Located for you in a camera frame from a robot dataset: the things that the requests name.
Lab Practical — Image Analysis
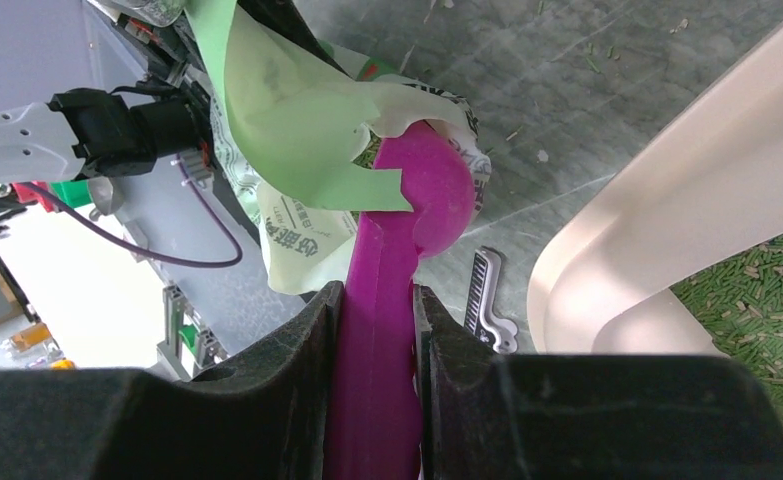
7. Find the beige litter box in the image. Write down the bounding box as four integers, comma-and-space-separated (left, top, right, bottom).
526, 0, 783, 458

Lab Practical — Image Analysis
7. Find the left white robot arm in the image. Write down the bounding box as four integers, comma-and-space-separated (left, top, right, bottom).
0, 88, 207, 184

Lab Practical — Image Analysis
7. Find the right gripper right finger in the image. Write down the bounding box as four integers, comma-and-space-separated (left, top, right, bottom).
414, 286, 783, 479

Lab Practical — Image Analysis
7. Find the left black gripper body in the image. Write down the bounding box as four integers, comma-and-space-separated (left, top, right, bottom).
49, 88, 207, 179

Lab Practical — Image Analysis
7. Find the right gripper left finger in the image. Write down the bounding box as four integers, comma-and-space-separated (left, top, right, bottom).
0, 282, 343, 479

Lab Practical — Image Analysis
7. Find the green litter bag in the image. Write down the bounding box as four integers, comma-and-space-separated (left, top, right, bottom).
185, 1, 492, 295

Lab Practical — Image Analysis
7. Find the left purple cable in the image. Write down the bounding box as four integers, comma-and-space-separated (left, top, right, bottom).
16, 155, 245, 270

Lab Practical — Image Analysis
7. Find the magenta plastic scoop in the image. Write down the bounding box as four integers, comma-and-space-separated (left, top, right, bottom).
323, 121, 475, 479

